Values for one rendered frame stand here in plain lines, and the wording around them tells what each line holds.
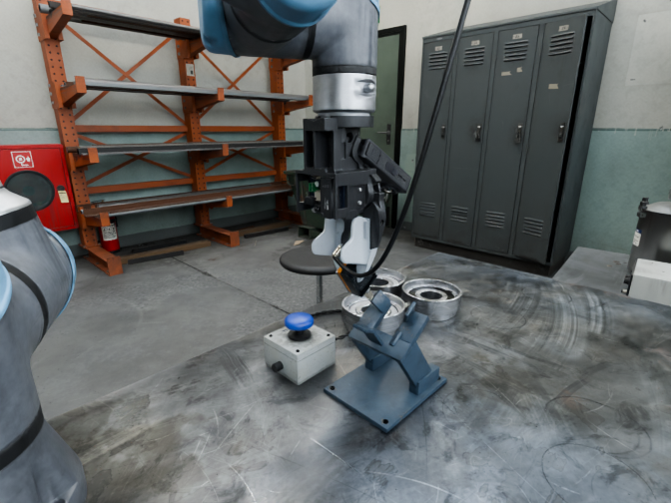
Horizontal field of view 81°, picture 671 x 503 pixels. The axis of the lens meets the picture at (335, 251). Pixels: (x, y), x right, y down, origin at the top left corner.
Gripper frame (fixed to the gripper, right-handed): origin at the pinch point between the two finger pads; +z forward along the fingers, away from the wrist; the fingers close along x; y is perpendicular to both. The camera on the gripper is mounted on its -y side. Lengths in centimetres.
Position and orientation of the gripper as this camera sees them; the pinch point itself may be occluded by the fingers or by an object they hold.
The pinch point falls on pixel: (353, 267)
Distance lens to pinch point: 54.6
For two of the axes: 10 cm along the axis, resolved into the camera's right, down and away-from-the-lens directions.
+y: -7.0, 2.1, -6.8
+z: 0.0, 9.5, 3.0
